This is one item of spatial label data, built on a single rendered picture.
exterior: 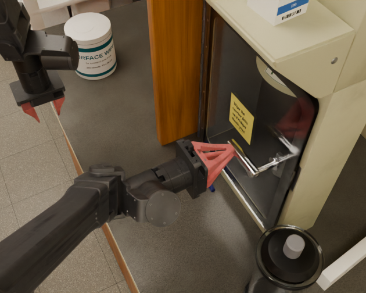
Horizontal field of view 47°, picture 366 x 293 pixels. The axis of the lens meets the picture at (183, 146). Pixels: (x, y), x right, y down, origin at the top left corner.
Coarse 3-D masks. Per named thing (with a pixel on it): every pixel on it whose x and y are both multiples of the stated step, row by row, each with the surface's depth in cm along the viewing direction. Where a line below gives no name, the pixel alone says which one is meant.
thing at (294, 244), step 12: (288, 228) 69; (264, 240) 68; (276, 240) 67; (288, 240) 64; (300, 240) 64; (264, 252) 67; (276, 252) 66; (288, 252) 64; (300, 252) 64; (312, 252) 66; (276, 264) 65; (288, 264) 65; (300, 264) 65; (312, 264) 65; (276, 276) 65; (288, 276) 64; (300, 276) 64
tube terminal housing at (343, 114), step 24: (336, 0) 49; (360, 0) 45; (360, 24) 47; (360, 48) 50; (360, 72) 55; (336, 96) 56; (360, 96) 59; (336, 120) 61; (360, 120) 66; (312, 144) 64; (336, 144) 68; (312, 168) 70; (336, 168) 76; (312, 192) 79; (288, 216) 82; (312, 216) 90
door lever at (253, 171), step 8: (232, 144) 76; (232, 152) 76; (240, 152) 75; (240, 160) 75; (248, 160) 74; (272, 160) 74; (248, 168) 73; (256, 168) 72; (264, 168) 73; (272, 168) 75; (256, 176) 73
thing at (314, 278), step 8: (280, 224) 70; (288, 224) 70; (264, 232) 70; (304, 232) 70; (312, 240) 69; (256, 248) 68; (320, 248) 68; (256, 256) 67; (320, 256) 67; (256, 264) 72; (264, 264) 66; (320, 264) 66; (256, 272) 72; (264, 272) 65; (320, 272) 65; (256, 280) 73; (264, 280) 69; (272, 280) 65; (280, 280) 64; (312, 280) 64; (248, 288) 81; (256, 288) 74; (264, 288) 71; (272, 288) 68; (280, 288) 67
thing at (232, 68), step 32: (224, 32) 73; (224, 64) 77; (256, 64) 67; (224, 96) 83; (256, 96) 71; (288, 96) 62; (224, 128) 88; (256, 128) 75; (288, 128) 66; (256, 160) 80; (288, 160) 69; (256, 192) 86; (288, 192) 75
